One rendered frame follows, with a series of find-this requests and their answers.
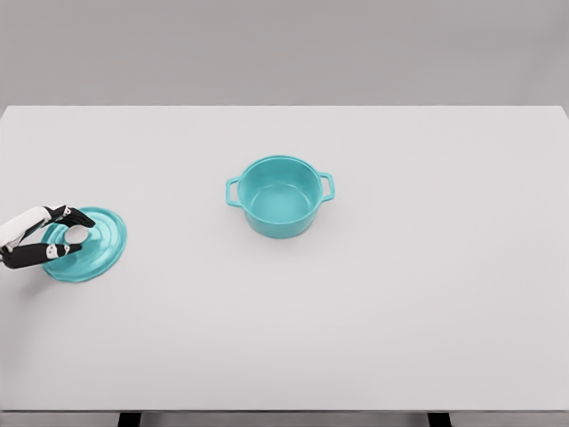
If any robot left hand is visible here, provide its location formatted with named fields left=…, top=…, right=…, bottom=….
left=0, top=205, right=96, bottom=270

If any teal pot lid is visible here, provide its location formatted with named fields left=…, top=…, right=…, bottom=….
left=41, top=205, right=128, bottom=283

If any teal pot with handles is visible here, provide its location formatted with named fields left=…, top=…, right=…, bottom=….
left=225, top=155, right=335, bottom=240

